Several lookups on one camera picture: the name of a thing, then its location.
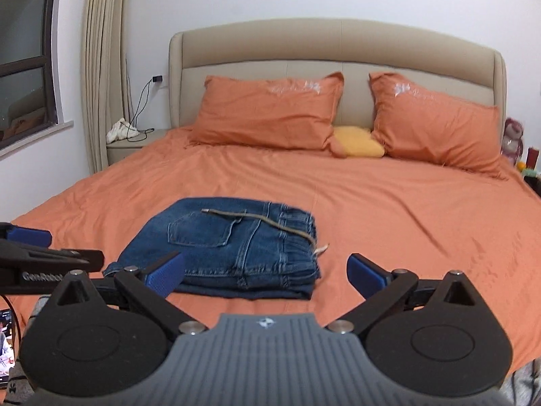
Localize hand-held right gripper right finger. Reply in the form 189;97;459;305
325;252;495;334

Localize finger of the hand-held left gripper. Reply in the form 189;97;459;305
0;239;104;272
0;222;52;249

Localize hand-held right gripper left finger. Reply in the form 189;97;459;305
46;251;209;335

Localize blue denim pants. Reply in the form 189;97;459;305
102;197;330;301

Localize orange bed sheet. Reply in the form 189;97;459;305
8;129;541;375

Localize smartphone with lit screen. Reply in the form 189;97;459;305
0;307;20;390

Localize beige nightstand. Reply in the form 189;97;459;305
105;129;170;166

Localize yellow cushion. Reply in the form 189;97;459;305
333;126;385;158

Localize white crumpled cloth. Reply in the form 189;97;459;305
105;117;147;143

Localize orange pillow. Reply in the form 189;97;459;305
369;72;508;180
186;72;345;153

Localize beige curtain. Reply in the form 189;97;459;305
80;0;133;175

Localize dark framed window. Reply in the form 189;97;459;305
0;0;73;155

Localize grey striped clothing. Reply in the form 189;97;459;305
501;357;541;406

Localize pink plush toy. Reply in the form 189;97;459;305
501;117;525;165

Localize beige padded headboard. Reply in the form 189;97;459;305
168;18;507;165

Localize black charger cable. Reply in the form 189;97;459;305
126;78;156;137

